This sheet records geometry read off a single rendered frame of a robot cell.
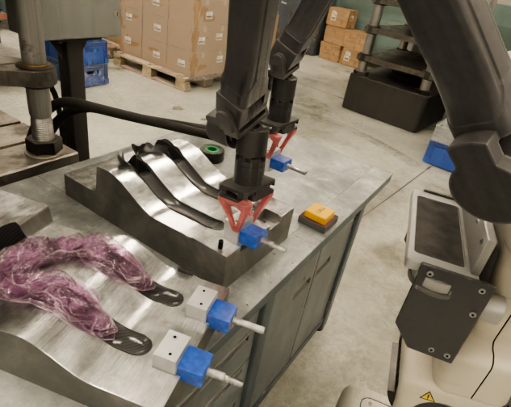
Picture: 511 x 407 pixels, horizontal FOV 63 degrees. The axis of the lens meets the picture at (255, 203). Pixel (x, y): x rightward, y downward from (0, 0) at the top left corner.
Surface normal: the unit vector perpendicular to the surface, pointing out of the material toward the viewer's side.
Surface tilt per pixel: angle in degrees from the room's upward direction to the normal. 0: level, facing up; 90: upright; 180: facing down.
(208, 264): 90
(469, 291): 90
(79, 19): 90
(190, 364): 0
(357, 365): 0
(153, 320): 0
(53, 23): 90
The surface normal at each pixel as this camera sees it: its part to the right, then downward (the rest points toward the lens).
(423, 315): -0.35, 0.44
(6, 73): 0.31, 0.53
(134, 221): -0.56, 0.35
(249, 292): 0.14, -0.85
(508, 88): 0.51, 0.00
